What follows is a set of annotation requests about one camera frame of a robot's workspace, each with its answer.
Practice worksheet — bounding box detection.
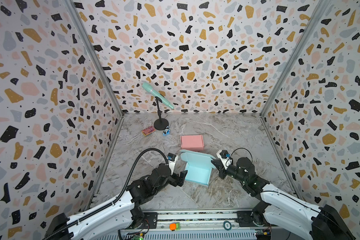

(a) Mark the mint paper box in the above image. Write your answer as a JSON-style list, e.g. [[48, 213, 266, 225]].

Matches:
[[180, 150, 216, 186]]

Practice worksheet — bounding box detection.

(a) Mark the pink paper box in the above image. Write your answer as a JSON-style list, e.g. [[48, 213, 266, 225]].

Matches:
[[181, 135, 205, 152]]

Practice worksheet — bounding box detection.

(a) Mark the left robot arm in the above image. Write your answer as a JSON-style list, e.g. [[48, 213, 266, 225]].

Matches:
[[45, 164, 188, 240]]

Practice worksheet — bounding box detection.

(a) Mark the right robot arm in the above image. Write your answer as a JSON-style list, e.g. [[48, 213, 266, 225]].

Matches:
[[211, 158, 355, 240]]

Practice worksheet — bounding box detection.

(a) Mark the small pink card box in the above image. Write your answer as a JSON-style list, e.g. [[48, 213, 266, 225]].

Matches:
[[142, 126, 156, 137]]

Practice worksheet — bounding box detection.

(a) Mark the small blue toy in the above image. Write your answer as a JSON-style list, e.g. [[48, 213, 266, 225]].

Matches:
[[163, 126, 171, 136]]

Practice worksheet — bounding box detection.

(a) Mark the orange button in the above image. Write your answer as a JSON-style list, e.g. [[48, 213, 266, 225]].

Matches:
[[169, 222, 181, 231]]

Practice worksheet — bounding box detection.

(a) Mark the black microphone stand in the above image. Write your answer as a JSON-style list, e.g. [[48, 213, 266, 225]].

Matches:
[[154, 97, 169, 131]]

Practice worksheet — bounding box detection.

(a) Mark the mint green microphone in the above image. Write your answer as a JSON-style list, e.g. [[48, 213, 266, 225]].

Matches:
[[142, 82, 175, 110]]

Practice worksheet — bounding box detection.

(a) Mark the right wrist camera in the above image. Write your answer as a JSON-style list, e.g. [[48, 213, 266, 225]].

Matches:
[[217, 150, 233, 170]]

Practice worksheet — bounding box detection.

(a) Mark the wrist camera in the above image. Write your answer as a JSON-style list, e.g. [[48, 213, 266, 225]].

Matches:
[[167, 153, 179, 174], [217, 150, 233, 170]]

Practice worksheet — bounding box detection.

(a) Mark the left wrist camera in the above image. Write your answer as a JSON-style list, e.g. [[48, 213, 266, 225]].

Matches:
[[167, 153, 179, 174]]

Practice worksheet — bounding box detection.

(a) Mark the thin black camera cable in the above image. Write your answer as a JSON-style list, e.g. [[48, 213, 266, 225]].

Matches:
[[230, 147, 253, 161]]

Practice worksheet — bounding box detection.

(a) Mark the black corrugated cable hose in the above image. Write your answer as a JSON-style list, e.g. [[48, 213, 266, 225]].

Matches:
[[43, 147, 169, 240]]

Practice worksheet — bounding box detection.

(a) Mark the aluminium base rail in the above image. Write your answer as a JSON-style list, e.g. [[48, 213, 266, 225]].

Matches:
[[66, 208, 328, 240]]

